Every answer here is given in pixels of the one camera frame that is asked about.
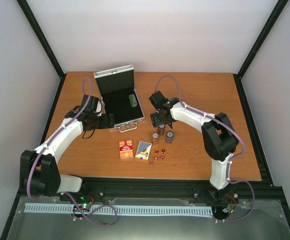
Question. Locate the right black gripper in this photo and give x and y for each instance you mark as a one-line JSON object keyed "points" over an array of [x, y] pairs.
{"points": [[156, 121]]}

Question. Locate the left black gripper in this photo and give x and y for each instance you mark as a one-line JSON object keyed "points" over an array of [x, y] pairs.
{"points": [[111, 121]]}

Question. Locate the brown poker chip stack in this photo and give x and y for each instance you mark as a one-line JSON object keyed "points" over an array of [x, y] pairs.
{"points": [[161, 129]]}

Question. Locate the orange poker chip stack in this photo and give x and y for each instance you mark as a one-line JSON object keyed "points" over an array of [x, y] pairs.
{"points": [[155, 138]]}

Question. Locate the green poker chip stack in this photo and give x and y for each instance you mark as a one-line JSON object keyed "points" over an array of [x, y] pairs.
{"points": [[133, 100]]}

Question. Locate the aluminium poker case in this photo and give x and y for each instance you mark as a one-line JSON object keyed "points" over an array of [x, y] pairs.
{"points": [[115, 85]]}

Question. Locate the red playing card box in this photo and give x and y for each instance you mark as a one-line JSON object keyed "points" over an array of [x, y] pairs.
{"points": [[126, 149]]}

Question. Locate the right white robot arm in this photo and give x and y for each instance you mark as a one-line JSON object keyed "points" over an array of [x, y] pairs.
{"points": [[219, 137]]}

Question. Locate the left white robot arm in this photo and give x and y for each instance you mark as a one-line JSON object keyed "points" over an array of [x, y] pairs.
{"points": [[39, 173]]}

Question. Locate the blue playing card box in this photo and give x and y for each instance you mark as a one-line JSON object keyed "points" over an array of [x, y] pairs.
{"points": [[143, 150]]}

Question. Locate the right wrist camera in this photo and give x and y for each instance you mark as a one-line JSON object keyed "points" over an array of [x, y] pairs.
{"points": [[157, 99]]}

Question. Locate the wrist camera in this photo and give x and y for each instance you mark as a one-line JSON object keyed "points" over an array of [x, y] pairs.
{"points": [[157, 99], [93, 105]]}

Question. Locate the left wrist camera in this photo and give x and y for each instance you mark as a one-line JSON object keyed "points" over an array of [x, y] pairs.
{"points": [[93, 105]]}

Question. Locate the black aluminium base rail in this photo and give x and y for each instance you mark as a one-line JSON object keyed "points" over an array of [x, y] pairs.
{"points": [[196, 191]]}

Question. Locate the white slotted cable duct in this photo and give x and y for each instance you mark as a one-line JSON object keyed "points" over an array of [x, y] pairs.
{"points": [[120, 210]]}

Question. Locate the left black frame post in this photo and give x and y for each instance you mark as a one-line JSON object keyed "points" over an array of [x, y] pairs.
{"points": [[28, 13]]}

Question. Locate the black frame post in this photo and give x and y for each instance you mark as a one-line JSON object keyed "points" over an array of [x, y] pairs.
{"points": [[266, 29], [28, 13]]}

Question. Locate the right black frame post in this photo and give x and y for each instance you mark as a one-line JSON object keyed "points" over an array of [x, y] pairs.
{"points": [[266, 29]]}

